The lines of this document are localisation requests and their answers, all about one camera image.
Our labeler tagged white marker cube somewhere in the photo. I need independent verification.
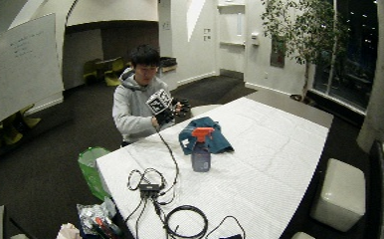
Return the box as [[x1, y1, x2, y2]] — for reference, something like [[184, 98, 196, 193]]
[[144, 88, 175, 116]]

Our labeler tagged teal cloth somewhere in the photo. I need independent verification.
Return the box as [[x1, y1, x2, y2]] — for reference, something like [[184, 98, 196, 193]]
[[178, 116, 235, 156]]

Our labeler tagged the person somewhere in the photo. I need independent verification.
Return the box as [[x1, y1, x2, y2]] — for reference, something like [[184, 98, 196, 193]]
[[111, 44, 190, 147]]

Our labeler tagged black bin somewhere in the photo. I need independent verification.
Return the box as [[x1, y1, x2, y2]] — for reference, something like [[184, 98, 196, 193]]
[[159, 56, 179, 74]]

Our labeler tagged spray bottle with orange trigger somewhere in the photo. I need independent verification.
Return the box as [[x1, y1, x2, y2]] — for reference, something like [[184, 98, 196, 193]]
[[190, 126, 215, 173]]

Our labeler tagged yellow chair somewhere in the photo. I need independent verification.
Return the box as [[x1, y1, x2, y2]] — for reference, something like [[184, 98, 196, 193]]
[[0, 104, 42, 146], [102, 57, 127, 88], [82, 59, 103, 84]]

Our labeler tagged white door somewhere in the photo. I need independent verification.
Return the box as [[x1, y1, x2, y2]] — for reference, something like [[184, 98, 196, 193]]
[[216, 2, 247, 75]]

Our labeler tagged white quilted table cover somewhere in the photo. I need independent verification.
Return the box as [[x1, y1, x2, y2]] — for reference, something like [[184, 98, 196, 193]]
[[95, 97, 330, 239]]

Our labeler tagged small black hub box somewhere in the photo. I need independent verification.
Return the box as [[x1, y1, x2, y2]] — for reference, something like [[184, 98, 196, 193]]
[[138, 182, 162, 193]]

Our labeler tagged green bag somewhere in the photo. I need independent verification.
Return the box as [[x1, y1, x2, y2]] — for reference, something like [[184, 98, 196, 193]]
[[77, 146, 113, 202]]

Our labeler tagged indoor tree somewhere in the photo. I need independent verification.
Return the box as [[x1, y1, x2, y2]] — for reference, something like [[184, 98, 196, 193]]
[[259, 0, 350, 101]]

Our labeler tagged clear plastic bag of items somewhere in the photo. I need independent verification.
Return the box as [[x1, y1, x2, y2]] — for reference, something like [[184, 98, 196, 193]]
[[75, 196, 123, 239]]

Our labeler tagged large whiteboard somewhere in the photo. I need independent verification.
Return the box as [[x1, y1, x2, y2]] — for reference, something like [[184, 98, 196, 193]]
[[0, 13, 65, 135]]

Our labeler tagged large window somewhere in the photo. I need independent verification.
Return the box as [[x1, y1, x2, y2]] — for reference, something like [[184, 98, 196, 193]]
[[312, 0, 380, 113]]

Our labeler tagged white cube stool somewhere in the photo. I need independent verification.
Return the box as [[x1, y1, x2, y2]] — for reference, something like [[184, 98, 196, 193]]
[[309, 157, 366, 233]]

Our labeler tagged long black glove cable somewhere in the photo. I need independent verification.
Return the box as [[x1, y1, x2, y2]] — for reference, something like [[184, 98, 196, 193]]
[[154, 124, 182, 200]]

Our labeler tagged thin looped black cable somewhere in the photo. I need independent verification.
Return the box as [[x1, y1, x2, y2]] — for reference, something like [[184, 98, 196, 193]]
[[126, 167, 168, 192]]

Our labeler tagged dark wall picture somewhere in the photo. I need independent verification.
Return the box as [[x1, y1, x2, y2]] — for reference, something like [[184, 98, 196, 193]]
[[268, 35, 287, 69]]

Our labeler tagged thick coiled black cable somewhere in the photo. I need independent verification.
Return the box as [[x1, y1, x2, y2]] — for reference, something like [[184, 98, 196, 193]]
[[163, 204, 210, 239]]

